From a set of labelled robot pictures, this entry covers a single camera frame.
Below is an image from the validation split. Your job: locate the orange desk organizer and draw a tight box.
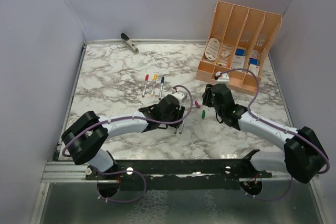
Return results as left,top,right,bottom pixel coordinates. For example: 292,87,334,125
196,1,282,95

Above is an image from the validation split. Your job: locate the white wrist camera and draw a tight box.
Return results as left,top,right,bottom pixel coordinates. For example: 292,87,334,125
214,72,229,85
172,91,187,103

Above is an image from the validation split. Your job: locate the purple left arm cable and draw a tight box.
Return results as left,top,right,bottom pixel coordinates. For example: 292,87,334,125
61,84,194,158

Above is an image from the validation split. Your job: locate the red-tipped white pen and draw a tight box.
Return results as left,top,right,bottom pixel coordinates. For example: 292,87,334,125
142,79,148,98

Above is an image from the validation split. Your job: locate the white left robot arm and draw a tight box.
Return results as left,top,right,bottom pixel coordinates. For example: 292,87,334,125
61,94,185,179

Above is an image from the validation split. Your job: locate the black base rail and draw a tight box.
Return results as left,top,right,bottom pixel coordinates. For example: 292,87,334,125
86,151,272,191

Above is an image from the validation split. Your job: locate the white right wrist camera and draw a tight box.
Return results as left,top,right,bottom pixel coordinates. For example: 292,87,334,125
214,72,229,85

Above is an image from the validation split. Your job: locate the grey black stapler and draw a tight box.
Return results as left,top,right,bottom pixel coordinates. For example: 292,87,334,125
120,33,139,55

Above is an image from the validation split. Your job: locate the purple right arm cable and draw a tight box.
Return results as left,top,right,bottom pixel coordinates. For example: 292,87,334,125
216,68,331,175

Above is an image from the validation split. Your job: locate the purple-tipped white pen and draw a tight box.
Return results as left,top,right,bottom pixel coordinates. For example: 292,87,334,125
159,82,164,100

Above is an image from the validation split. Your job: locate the blue white box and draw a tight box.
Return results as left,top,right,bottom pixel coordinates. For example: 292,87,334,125
235,48,247,56

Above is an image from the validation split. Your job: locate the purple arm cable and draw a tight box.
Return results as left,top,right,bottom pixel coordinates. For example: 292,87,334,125
216,68,331,175
61,84,194,158

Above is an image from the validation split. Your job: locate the white paper box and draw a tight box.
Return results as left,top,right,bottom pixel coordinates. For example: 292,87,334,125
231,55,246,69

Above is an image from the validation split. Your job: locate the magenta-tipped white pen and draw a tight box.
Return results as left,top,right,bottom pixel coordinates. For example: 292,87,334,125
179,120,185,134

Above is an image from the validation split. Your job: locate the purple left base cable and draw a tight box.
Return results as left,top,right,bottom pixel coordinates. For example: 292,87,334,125
96,169,148,204

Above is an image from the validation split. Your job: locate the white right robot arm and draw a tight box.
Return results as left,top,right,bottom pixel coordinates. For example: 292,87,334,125
202,83,330,184

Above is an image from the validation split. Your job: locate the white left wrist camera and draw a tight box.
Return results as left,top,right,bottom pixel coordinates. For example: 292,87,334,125
172,91,187,103

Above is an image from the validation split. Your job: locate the orange-tipped white pen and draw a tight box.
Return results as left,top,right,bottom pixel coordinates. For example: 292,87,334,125
151,80,156,97

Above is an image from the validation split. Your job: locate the white oval perforated plate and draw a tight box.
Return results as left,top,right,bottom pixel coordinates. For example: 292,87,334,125
204,38,220,61

